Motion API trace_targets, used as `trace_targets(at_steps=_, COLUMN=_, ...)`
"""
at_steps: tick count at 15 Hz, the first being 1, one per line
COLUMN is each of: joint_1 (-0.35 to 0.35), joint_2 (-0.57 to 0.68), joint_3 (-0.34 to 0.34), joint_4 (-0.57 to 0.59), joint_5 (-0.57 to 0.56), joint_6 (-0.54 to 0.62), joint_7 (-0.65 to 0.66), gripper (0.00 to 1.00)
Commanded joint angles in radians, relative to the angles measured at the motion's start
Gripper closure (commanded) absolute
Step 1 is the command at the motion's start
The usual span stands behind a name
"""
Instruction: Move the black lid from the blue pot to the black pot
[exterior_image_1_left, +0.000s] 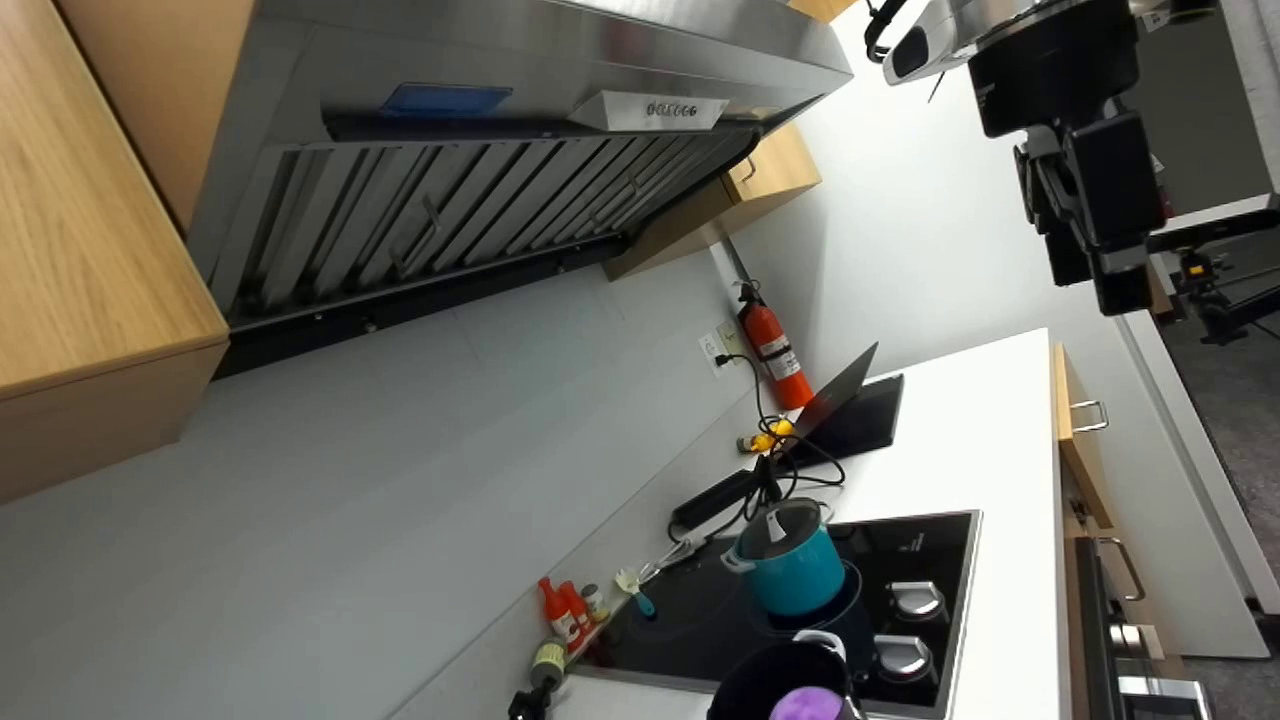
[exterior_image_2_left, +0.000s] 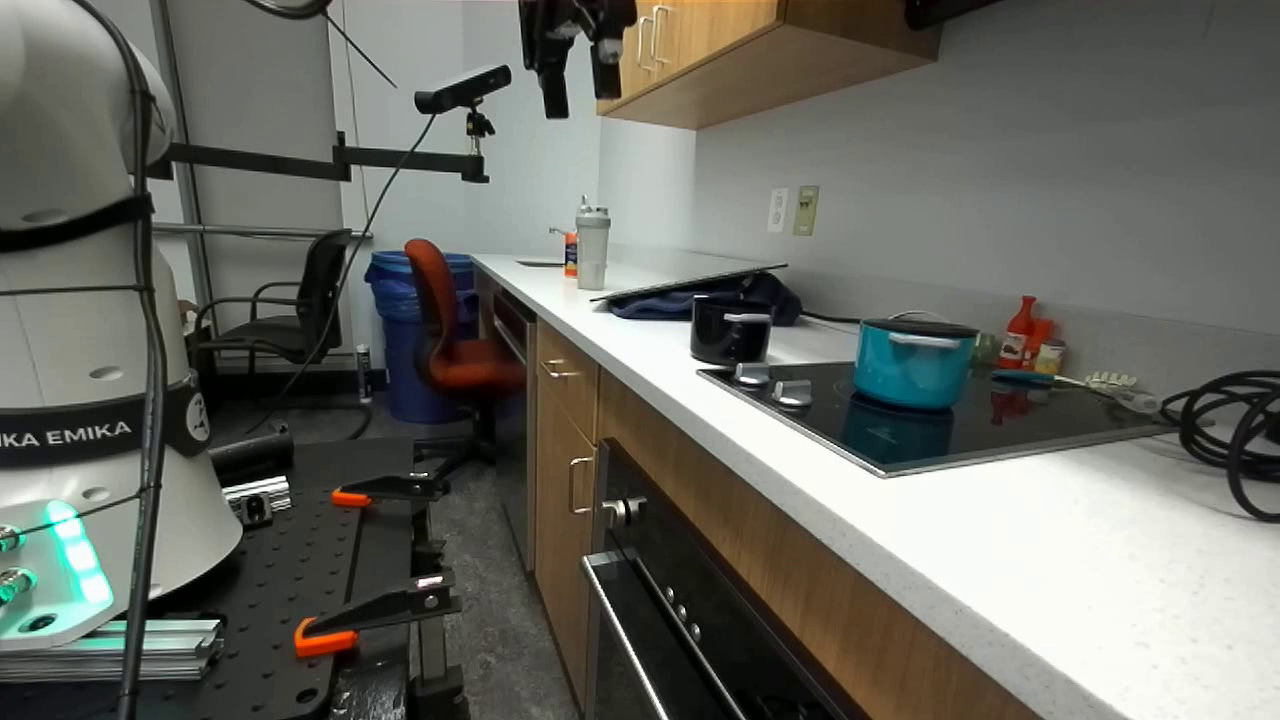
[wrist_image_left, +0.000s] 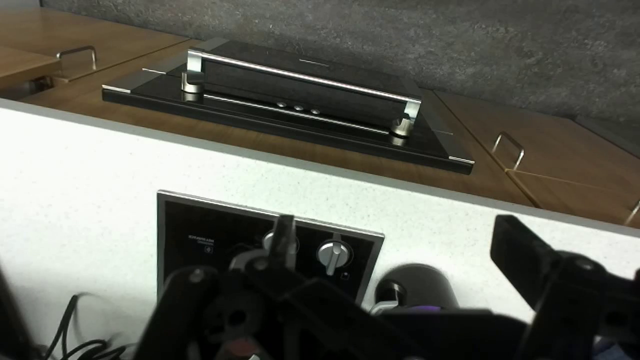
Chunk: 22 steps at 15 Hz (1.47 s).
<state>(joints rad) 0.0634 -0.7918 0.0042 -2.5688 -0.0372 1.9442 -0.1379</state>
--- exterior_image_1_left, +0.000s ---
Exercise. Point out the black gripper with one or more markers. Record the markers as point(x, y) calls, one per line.
point(1053, 81)

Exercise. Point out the stainless steel range hood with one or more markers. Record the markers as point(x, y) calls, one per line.
point(532, 64)

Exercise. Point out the black tripod stand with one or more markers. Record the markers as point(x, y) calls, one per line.
point(1223, 284)

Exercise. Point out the teal blue pot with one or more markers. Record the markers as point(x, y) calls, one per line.
point(802, 581)

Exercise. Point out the red fire extinguisher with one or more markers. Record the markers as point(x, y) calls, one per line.
point(779, 353)

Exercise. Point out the dark bottle yellow label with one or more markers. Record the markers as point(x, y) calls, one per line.
point(543, 675)

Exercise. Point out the white wall outlet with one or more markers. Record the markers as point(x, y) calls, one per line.
point(721, 350)

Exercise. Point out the black laptop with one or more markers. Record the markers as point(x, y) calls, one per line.
point(852, 414)

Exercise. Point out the red bottle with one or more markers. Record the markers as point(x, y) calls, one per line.
point(566, 614)

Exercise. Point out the large wooden wall cabinet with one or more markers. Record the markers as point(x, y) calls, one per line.
point(94, 266)

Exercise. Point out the purple object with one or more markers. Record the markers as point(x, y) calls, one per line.
point(810, 704)

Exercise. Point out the black glass cooktop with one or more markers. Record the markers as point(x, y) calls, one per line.
point(695, 620)

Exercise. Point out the yellow plug object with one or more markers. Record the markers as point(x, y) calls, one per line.
point(760, 441)

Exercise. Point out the black power strip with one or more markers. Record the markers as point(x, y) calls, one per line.
point(712, 503)

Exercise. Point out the silver cooktop knob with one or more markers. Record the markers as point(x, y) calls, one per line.
point(907, 656)
point(919, 600)

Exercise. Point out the black pot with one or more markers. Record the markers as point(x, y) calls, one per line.
point(747, 685)

